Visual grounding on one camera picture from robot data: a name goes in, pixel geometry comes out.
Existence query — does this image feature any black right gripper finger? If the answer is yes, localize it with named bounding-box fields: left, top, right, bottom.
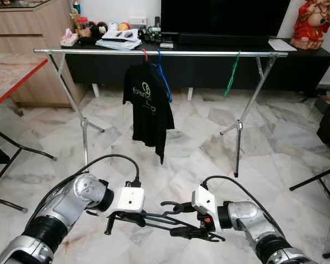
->
left=169, top=225, right=205, bottom=239

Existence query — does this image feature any blue plastic hanger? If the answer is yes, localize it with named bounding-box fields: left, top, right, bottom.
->
left=156, top=49, right=173, bottom=103

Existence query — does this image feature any green plastic hanger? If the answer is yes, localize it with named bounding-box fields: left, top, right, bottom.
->
left=224, top=51, right=241, bottom=98

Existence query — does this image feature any black fonemax print t-shirt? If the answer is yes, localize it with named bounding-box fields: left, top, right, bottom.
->
left=123, top=62, right=175, bottom=164

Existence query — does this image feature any black folding chair white dot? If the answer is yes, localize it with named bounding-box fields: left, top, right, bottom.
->
left=290, top=157, right=330, bottom=259

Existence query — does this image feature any silver metal clothes rack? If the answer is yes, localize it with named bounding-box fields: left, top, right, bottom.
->
left=33, top=47, right=290, bottom=178

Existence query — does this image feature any stack of white papers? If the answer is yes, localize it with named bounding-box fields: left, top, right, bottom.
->
left=96, top=37, right=142, bottom=50

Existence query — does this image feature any black television console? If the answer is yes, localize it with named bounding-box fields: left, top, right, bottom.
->
left=60, top=38, right=330, bottom=95

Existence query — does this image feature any black soundbar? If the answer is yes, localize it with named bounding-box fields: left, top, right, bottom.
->
left=177, top=33, right=270, bottom=46

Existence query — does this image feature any white rectangular tray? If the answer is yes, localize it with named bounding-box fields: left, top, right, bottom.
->
left=102, top=29, right=139, bottom=42

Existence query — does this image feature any pink tissue box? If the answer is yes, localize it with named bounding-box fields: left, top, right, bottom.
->
left=60, top=29, right=79, bottom=47

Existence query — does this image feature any marble table red edge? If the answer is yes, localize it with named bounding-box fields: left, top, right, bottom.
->
left=0, top=52, right=49, bottom=113

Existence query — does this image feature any white paper sheet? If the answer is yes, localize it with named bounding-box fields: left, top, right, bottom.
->
left=268, top=38, right=298, bottom=52

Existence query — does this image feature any red-lidded glass jar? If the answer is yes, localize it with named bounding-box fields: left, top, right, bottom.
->
left=76, top=16, right=90, bottom=36

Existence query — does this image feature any black flat television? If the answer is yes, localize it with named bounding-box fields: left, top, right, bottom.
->
left=161, top=0, right=292, bottom=38

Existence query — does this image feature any light wooden cabinet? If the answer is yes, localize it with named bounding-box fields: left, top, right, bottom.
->
left=0, top=0, right=89, bottom=108

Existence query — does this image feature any gold blue trophy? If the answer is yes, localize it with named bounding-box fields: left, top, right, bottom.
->
left=70, top=0, right=82, bottom=28

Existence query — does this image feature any red laughing Buddha statue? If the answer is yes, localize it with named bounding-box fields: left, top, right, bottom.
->
left=290, top=0, right=330, bottom=51

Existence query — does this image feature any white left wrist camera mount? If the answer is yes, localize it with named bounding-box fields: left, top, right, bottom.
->
left=115, top=186, right=146, bottom=213

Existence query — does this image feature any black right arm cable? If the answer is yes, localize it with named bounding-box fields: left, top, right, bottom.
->
left=201, top=175, right=281, bottom=226

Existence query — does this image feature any white wall socket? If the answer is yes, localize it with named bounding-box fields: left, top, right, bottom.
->
left=129, top=16, right=148, bottom=28

